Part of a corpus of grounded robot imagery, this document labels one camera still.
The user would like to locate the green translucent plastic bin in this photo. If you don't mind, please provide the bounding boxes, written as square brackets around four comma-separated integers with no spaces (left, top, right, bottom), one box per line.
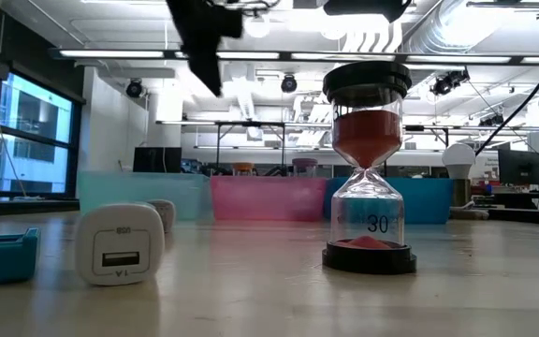
[76,170,212,222]

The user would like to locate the large black-framed window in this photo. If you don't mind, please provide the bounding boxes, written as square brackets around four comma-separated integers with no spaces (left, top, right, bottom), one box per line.
[0,69,83,198]

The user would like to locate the long ceiling light strip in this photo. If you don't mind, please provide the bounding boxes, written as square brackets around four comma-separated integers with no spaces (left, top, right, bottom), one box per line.
[58,49,539,66]

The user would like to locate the white ceiling pipes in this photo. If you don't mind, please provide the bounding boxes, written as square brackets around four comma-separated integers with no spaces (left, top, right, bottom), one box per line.
[297,8,404,53]

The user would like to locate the black hanging cable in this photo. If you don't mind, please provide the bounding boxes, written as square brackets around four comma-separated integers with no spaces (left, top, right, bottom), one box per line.
[474,33,539,158]

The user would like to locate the pink translucent plastic bin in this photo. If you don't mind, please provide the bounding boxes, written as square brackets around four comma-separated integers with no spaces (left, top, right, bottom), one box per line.
[210,175,328,223]

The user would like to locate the white ring lamp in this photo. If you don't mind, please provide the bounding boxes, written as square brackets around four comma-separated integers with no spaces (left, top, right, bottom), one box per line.
[244,12,272,39]

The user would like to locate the black box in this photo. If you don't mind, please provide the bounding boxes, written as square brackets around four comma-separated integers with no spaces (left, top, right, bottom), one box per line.
[132,146,182,174]

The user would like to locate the white light bulb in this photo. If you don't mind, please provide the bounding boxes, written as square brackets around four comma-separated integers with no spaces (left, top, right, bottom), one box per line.
[441,142,477,181]

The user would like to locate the mauve-capped hourglass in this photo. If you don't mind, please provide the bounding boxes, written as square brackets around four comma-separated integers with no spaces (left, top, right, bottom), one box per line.
[291,157,319,179]

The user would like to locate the black computer monitor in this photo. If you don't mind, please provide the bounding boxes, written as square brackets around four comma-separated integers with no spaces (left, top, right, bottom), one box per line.
[497,148,539,186]

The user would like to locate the blue plastic bin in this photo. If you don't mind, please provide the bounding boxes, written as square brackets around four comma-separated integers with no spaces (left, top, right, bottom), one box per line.
[324,176,455,225]

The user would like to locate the silver air duct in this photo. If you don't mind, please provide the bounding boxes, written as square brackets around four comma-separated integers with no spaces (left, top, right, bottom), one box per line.
[400,0,486,55]

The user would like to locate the black-capped red sand hourglass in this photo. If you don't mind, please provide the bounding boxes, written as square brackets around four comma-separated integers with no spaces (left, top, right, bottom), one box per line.
[321,60,418,276]

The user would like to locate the small green white-capped hourglass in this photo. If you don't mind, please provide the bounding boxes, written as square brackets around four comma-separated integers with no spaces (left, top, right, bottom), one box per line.
[146,199,177,234]

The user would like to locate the black ceiling spotlight cluster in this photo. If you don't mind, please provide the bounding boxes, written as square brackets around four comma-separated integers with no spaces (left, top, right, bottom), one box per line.
[430,68,471,97]
[479,111,507,127]

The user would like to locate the brown bulb socket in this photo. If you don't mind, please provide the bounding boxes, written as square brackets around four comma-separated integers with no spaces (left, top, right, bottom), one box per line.
[453,178,473,208]

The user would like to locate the teal digital clock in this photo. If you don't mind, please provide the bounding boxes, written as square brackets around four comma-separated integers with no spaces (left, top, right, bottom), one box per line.
[0,227,41,287]

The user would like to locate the white USB charger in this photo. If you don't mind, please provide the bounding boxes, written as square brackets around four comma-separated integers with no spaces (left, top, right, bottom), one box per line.
[74,203,166,287]

